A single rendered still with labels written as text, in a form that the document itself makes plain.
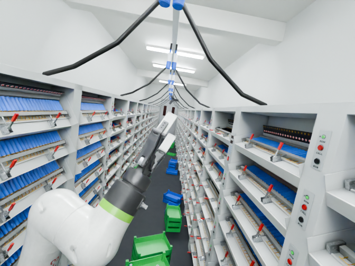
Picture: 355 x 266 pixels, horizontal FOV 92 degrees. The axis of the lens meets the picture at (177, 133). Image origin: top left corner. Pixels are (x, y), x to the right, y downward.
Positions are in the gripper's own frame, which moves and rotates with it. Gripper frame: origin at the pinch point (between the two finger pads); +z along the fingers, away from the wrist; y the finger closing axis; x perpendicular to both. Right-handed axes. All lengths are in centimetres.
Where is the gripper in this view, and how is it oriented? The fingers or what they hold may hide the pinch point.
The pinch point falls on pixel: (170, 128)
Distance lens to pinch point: 53.9
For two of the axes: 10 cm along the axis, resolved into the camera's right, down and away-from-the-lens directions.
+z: 4.9, -7.7, 4.1
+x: -8.7, -4.5, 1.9
